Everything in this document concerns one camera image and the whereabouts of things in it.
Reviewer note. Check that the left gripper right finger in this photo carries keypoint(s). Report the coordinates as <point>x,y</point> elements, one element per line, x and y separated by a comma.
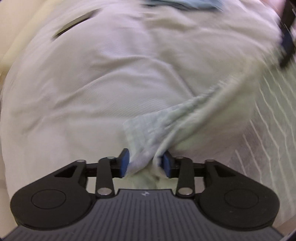
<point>185,170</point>

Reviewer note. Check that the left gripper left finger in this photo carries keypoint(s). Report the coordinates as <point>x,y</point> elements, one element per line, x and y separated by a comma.
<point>104,170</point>

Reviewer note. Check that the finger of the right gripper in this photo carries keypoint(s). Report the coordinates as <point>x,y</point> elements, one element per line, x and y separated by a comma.
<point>288,40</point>

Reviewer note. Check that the grey white striped shirt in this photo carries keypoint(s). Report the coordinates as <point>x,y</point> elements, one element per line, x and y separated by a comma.
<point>246,121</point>

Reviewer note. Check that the white storage bag with zipper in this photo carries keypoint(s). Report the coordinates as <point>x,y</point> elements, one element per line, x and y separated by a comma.
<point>48,21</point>

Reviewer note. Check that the light grey bed sheet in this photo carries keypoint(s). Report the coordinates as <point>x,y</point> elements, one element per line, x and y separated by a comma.
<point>70,98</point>

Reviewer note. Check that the light blue cloth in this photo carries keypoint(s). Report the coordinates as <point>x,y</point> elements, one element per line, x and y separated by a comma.
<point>188,5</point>

